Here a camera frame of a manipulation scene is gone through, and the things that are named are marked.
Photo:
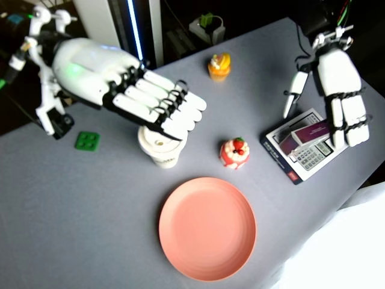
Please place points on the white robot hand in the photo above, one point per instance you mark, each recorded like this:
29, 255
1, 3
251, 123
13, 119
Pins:
87, 66
337, 72

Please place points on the purple small box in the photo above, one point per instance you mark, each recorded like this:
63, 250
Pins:
309, 132

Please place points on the white paper cup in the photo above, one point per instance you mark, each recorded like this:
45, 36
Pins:
164, 153

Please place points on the calculator box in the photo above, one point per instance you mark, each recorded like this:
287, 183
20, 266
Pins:
285, 162

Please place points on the pink round plate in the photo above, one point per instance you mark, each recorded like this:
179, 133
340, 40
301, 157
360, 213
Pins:
207, 228

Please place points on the white pillar with blue light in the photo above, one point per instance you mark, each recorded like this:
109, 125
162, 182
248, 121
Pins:
99, 18

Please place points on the green building block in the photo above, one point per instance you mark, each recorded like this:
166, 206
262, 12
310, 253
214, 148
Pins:
87, 141

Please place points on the orange fruit cake toy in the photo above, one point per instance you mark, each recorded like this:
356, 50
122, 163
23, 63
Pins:
219, 67

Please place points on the grey power strip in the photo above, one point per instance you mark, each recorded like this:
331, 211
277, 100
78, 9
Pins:
207, 28

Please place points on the strawberry cake toy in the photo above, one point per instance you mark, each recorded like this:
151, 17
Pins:
234, 153

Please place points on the grey table cloth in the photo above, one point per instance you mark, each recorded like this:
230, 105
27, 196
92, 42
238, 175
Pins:
75, 210

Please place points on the white sheet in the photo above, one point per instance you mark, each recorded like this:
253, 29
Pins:
346, 247

